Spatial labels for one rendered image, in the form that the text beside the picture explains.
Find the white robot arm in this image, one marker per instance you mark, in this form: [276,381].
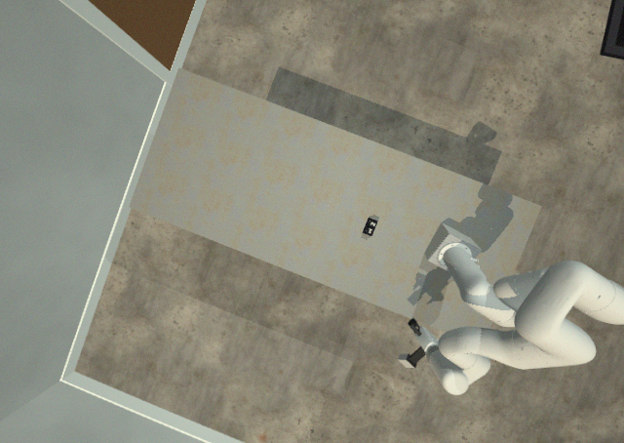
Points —
[537,303]

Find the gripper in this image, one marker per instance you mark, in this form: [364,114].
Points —
[425,338]

